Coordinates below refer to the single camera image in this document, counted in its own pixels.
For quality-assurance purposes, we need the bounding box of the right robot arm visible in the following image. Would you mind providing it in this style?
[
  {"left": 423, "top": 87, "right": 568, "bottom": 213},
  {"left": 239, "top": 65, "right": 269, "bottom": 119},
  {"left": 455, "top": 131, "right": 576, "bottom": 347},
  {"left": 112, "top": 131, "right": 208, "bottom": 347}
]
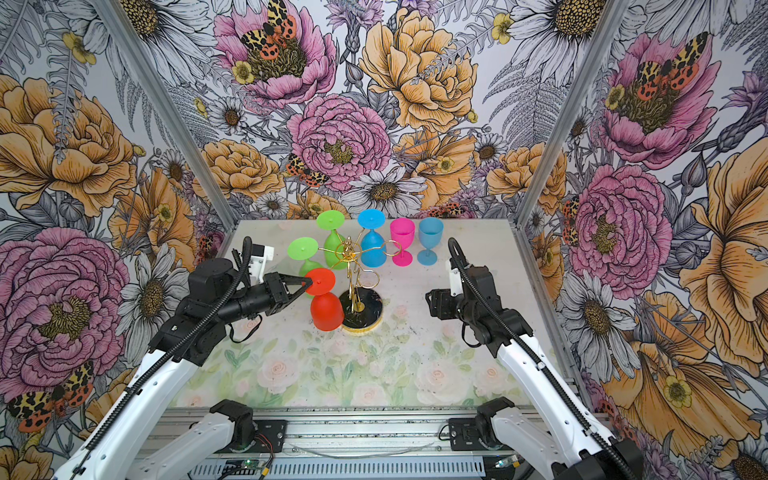
[{"left": 425, "top": 260, "right": 643, "bottom": 479}]

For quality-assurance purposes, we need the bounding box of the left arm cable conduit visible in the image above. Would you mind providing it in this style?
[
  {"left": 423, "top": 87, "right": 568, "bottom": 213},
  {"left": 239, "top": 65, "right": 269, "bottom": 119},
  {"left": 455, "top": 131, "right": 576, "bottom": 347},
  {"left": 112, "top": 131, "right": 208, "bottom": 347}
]
[{"left": 68, "top": 236, "right": 254, "bottom": 480}]

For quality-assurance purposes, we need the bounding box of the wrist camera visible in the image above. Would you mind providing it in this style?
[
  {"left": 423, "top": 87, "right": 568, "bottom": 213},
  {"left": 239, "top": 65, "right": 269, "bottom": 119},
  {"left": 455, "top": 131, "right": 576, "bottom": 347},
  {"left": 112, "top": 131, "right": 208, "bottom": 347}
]
[
  {"left": 248, "top": 244, "right": 274, "bottom": 284},
  {"left": 449, "top": 268, "right": 464, "bottom": 297}
]

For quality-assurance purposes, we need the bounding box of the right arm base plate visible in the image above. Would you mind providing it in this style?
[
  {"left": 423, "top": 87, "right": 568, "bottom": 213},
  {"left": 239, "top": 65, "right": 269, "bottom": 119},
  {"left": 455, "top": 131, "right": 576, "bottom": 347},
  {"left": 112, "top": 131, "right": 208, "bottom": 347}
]
[{"left": 447, "top": 417, "right": 500, "bottom": 452}]

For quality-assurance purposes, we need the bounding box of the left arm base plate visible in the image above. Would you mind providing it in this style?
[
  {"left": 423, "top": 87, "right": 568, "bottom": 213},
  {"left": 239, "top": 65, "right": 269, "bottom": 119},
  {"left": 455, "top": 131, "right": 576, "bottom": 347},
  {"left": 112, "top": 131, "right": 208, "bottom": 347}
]
[{"left": 222, "top": 419, "right": 288, "bottom": 453}]

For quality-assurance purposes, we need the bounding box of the small green circuit board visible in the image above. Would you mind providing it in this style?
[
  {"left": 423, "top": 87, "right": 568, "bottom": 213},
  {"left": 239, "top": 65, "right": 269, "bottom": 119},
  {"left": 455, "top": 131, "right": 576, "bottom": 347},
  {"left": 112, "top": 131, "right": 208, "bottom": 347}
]
[{"left": 220, "top": 460, "right": 273, "bottom": 479}]

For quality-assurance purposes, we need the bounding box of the red wine glass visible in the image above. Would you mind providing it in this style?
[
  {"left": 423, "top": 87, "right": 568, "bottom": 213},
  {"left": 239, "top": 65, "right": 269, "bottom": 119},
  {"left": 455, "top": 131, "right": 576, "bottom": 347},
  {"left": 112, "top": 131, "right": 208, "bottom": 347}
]
[{"left": 306, "top": 268, "right": 344, "bottom": 332}]

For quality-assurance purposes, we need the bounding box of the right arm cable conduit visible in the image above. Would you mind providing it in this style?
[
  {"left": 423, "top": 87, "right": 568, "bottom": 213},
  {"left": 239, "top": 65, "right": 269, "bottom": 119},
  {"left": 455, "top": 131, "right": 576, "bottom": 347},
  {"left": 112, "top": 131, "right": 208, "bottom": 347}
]
[{"left": 446, "top": 237, "right": 625, "bottom": 480}]

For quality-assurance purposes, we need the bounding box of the front green wine glass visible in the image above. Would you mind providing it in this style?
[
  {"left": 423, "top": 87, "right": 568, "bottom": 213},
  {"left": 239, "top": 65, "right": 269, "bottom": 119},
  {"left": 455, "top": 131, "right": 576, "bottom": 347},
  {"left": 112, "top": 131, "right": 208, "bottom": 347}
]
[{"left": 287, "top": 237, "right": 321, "bottom": 297}]

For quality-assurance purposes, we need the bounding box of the back green wine glass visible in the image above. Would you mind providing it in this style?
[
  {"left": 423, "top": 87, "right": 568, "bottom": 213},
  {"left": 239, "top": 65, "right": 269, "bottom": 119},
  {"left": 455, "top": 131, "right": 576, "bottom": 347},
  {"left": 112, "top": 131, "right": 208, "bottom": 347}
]
[{"left": 316, "top": 210, "right": 346, "bottom": 270}]

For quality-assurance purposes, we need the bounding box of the aluminium corner post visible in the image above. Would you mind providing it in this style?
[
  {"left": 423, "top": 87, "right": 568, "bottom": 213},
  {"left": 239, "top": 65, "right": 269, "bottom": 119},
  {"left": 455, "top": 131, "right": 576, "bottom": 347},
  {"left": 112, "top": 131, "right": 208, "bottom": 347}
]
[
  {"left": 515, "top": 0, "right": 630, "bottom": 230},
  {"left": 94, "top": 1, "right": 238, "bottom": 233}
]

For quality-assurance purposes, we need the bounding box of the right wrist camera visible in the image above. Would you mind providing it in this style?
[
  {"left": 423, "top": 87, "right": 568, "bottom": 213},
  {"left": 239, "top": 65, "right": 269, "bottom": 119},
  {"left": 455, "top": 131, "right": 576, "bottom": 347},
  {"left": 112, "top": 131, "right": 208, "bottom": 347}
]
[{"left": 449, "top": 268, "right": 464, "bottom": 297}]

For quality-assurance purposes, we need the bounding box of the right aluminium corner post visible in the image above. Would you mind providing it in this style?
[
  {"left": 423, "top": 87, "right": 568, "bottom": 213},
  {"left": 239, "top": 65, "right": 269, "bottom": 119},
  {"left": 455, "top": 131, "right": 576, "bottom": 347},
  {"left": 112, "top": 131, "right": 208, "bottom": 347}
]
[{"left": 515, "top": 0, "right": 630, "bottom": 230}]

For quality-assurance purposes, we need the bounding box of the green wine glass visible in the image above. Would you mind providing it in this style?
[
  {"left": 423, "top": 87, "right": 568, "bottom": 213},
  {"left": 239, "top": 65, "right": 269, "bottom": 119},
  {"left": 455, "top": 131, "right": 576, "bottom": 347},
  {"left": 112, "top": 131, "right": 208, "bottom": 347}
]
[
  {"left": 287, "top": 237, "right": 321, "bottom": 297},
  {"left": 316, "top": 210, "right": 346, "bottom": 270}
]

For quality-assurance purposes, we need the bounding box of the pink wine glass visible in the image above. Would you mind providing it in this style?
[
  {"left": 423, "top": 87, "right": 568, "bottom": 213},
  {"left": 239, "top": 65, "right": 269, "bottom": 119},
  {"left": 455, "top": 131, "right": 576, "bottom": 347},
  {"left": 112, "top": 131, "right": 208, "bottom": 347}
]
[{"left": 390, "top": 218, "right": 415, "bottom": 267}]

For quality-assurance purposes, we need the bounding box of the gold wine glass rack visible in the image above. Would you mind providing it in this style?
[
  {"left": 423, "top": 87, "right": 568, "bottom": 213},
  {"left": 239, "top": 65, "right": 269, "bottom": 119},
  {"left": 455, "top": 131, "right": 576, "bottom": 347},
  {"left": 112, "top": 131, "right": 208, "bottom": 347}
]
[{"left": 340, "top": 231, "right": 395, "bottom": 336}]

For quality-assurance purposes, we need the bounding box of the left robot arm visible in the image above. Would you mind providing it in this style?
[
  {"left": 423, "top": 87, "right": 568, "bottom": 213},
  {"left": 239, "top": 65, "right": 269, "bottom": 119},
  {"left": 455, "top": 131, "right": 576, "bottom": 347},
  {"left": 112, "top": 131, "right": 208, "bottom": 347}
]
[{"left": 53, "top": 258, "right": 313, "bottom": 479}]

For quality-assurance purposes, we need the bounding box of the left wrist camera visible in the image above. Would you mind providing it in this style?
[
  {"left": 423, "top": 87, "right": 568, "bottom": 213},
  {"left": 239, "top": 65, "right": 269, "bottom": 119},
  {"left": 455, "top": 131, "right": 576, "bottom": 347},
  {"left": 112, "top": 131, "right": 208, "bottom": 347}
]
[{"left": 248, "top": 244, "right": 274, "bottom": 284}]

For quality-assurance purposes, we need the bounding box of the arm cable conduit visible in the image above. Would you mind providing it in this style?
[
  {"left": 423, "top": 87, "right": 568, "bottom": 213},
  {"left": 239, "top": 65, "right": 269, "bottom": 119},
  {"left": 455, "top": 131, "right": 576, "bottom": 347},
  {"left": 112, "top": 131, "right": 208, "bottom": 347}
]
[
  {"left": 446, "top": 237, "right": 625, "bottom": 480},
  {"left": 68, "top": 236, "right": 254, "bottom": 480}
]

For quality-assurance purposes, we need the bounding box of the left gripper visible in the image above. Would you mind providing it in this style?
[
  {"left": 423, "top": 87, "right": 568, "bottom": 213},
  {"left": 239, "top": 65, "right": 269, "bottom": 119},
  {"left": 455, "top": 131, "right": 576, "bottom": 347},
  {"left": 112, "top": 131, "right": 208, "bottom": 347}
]
[{"left": 218, "top": 271, "right": 314, "bottom": 323}]

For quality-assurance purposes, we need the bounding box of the aluminium front rail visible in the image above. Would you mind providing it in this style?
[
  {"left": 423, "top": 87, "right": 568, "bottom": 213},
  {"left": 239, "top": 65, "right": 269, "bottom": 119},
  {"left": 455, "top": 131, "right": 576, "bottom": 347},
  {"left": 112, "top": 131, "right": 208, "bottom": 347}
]
[{"left": 128, "top": 406, "right": 543, "bottom": 479}]

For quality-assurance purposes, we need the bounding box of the light blue wine glass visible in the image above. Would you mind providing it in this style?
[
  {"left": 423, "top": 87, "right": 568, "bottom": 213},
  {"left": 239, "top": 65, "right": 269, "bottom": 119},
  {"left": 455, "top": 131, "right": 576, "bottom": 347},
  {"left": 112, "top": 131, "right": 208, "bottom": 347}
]
[{"left": 417, "top": 217, "right": 444, "bottom": 266}]

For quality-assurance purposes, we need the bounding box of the left aluminium corner post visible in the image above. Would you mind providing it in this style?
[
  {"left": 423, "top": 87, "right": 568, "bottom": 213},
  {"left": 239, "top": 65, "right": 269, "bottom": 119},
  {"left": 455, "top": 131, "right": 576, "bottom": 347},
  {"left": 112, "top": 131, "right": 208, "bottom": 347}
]
[{"left": 94, "top": 1, "right": 238, "bottom": 233}]

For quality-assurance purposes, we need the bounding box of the back blue wine glass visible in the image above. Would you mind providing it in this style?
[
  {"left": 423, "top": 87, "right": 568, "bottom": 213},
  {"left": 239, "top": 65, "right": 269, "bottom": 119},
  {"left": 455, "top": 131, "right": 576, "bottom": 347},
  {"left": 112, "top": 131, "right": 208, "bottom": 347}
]
[{"left": 358, "top": 209, "right": 387, "bottom": 268}]

